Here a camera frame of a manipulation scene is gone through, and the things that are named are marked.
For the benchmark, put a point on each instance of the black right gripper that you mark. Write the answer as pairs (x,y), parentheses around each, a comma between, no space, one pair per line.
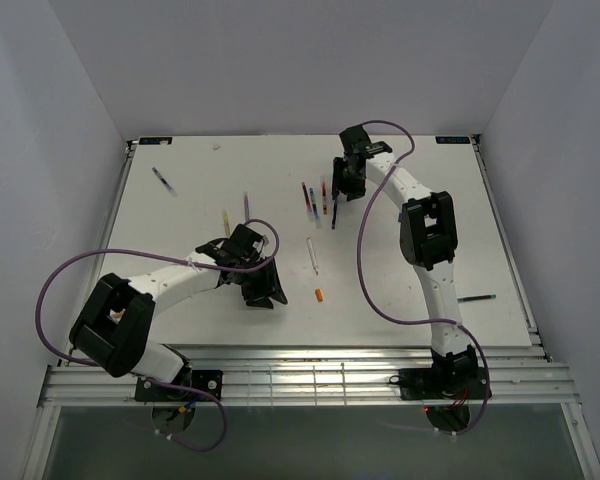
(339,184)

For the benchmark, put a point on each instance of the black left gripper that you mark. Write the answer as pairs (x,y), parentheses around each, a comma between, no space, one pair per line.
(270,286)

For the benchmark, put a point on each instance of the purple gel pen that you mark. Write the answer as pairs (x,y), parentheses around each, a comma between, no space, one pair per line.
(334,214)

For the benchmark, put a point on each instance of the light blue gel pen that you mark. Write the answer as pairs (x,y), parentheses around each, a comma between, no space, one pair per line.
(315,212)

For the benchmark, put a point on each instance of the orange red gel pen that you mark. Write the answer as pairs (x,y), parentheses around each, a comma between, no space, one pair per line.
(324,196)

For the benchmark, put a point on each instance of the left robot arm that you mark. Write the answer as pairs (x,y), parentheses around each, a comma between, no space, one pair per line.
(114,325)

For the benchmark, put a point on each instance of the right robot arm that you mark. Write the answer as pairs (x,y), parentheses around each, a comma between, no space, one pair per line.
(428,240)

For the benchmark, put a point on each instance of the yellow pen on table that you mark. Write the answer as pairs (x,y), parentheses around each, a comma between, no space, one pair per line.
(226,224)

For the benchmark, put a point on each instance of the violet pen on table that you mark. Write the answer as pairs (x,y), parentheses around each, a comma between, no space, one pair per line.
(246,206)

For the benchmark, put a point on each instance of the blue pen far left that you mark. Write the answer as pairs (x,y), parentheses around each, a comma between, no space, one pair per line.
(167,185)

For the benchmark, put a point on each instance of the green pen on table edge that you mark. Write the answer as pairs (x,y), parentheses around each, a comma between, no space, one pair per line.
(475,298)

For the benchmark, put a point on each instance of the aluminium frame rail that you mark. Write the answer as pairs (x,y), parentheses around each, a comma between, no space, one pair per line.
(319,377)

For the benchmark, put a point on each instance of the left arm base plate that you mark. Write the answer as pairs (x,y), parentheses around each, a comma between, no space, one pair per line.
(190,386)

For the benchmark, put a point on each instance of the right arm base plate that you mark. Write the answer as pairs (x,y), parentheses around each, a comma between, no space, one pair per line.
(425,384)

